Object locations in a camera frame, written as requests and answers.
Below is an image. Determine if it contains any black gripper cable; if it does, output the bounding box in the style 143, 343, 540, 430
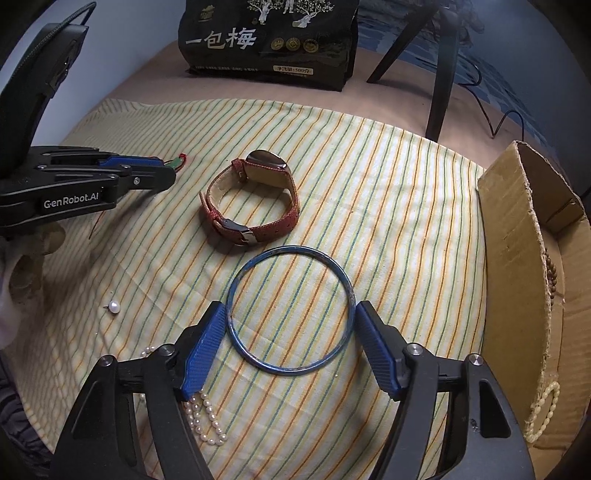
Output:
65, 0, 99, 29

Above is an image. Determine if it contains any tan blanket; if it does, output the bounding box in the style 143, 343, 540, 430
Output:
60, 39, 555, 185

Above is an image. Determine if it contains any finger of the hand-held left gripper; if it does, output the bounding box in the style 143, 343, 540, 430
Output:
28, 145, 165, 172
39, 159, 177, 204

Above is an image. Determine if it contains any person's left hand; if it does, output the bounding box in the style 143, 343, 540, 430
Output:
0, 222, 54, 345

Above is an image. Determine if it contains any black tripod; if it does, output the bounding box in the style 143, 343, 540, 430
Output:
367, 0, 468, 142

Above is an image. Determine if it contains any cream bead bracelet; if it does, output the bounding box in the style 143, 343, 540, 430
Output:
524, 381, 562, 437

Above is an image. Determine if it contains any dark cloth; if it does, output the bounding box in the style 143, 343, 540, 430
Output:
0, 355, 57, 480

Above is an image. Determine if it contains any blue patterned cloth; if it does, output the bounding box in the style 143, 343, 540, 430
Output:
355, 0, 575, 155

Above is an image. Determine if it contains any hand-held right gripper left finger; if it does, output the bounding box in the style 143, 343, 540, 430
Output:
48, 301, 232, 480

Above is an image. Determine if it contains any striped cloth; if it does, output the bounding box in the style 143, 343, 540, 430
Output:
14, 96, 491, 480

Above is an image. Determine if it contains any white pearl bracelet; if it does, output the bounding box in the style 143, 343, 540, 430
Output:
139, 344, 228, 446

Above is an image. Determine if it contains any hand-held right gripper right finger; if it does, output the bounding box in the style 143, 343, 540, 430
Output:
355, 300, 537, 480

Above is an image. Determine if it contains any black snack bag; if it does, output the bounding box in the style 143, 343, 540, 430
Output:
178, 0, 360, 93

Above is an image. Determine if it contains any blue bangle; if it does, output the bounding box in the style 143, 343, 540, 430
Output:
226, 246, 357, 376

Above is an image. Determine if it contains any brown wooden bead bracelet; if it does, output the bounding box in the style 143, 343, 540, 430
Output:
544, 247, 562, 302

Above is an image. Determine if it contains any red leather wristwatch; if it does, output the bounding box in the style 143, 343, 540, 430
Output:
199, 150, 301, 247

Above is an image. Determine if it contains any cardboard box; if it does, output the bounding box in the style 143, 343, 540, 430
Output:
475, 140, 591, 451

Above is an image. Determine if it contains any red cord green pendant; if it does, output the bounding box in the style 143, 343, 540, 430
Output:
88, 152, 188, 241

